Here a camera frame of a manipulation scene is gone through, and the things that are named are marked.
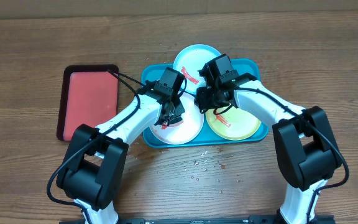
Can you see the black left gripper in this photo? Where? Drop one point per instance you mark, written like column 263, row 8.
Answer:
column 179, row 108

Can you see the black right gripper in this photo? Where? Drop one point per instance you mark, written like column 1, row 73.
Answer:
column 205, row 102

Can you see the dark green sponge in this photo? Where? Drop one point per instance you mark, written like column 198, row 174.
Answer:
column 172, row 123

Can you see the white plate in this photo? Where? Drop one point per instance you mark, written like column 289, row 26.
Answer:
column 184, row 131

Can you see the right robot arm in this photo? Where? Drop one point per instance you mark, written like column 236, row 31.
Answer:
column 307, row 153

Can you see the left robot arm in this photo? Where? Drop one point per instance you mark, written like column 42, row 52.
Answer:
column 92, row 169

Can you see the teal plastic tray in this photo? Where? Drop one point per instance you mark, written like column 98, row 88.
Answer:
column 207, row 136

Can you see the dark red rectangular tray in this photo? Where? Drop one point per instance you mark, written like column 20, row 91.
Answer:
column 89, row 96

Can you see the light blue plate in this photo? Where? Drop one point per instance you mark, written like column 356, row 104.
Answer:
column 190, row 61

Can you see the yellow green plate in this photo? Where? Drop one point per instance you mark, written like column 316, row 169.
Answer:
column 235, row 124

